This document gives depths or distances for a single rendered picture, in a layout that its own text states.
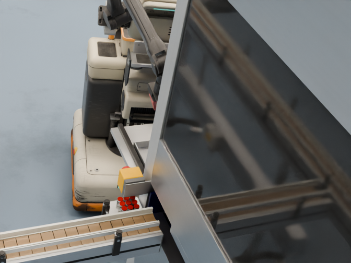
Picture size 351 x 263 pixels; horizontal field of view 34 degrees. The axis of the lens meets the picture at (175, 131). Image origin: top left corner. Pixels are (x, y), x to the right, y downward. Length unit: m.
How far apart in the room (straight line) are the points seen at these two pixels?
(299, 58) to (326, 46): 0.09
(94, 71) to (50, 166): 0.77
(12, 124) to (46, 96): 0.38
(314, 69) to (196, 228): 0.73
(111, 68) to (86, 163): 0.53
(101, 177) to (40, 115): 0.97
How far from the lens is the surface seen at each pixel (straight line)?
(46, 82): 4.15
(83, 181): 3.01
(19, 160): 3.51
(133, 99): 2.71
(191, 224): 1.70
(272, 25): 1.23
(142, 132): 2.39
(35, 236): 1.89
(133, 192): 1.97
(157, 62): 1.98
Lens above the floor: 2.37
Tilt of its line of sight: 38 degrees down
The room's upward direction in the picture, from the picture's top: 13 degrees clockwise
